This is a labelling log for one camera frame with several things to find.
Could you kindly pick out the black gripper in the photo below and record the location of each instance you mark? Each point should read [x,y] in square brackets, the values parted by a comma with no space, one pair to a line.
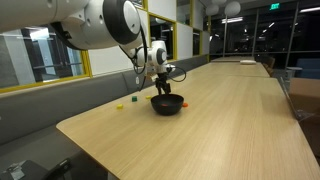
[161,84]

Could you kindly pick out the black bowl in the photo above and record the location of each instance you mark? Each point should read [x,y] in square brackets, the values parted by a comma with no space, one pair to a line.
[167,104]

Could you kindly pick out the orange disc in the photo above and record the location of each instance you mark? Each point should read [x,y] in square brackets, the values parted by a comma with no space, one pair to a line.
[185,105]

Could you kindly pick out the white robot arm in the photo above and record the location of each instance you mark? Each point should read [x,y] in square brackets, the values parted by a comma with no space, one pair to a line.
[93,24]

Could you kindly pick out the green cube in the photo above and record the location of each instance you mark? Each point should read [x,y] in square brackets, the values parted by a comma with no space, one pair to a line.
[134,98]

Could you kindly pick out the yellow block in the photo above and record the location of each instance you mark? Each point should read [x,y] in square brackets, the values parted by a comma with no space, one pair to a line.
[119,106]

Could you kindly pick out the far wooden table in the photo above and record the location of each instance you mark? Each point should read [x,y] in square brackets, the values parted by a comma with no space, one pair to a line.
[233,59]

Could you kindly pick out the white plate far table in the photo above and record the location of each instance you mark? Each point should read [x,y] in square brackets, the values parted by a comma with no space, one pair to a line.
[247,62]

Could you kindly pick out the wooden chair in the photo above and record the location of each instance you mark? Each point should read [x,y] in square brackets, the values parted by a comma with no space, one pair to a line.
[269,64]

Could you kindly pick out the grey bench sofa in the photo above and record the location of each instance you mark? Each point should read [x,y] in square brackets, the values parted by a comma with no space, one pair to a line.
[28,122]

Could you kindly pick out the green exit sign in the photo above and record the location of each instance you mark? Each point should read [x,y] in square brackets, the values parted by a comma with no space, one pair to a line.
[274,6]

